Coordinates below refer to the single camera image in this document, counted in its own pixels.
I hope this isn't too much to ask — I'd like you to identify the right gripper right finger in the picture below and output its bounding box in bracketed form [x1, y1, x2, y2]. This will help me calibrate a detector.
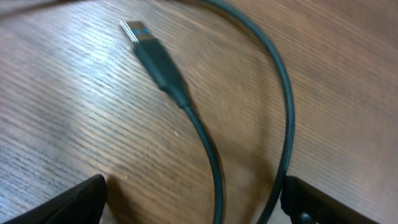
[280, 176, 376, 224]

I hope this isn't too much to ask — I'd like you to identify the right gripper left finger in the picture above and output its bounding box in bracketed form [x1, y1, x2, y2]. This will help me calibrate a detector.
[4, 174, 107, 224]

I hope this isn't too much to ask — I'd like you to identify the long black USB cable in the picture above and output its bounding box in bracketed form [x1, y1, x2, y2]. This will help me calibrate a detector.
[119, 0, 295, 224]

